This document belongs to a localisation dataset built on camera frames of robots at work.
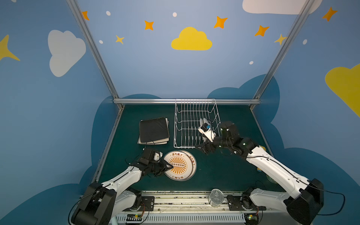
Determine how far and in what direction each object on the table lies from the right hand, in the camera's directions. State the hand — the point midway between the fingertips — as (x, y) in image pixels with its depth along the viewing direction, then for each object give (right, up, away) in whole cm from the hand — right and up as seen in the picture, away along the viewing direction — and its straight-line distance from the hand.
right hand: (201, 138), depth 75 cm
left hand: (-16, -18, +8) cm, 26 cm away
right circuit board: (+26, -42, -2) cm, 50 cm away
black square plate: (-31, +3, +27) cm, 41 cm away
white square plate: (-25, -5, +21) cm, 33 cm away
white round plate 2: (-2, -17, +13) cm, 22 cm away
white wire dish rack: (-5, +16, +39) cm, 43 cm away
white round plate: (-10, -18, +12) cm, 24 cm away
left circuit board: (-36, -42, -2) cm, 55 cm away
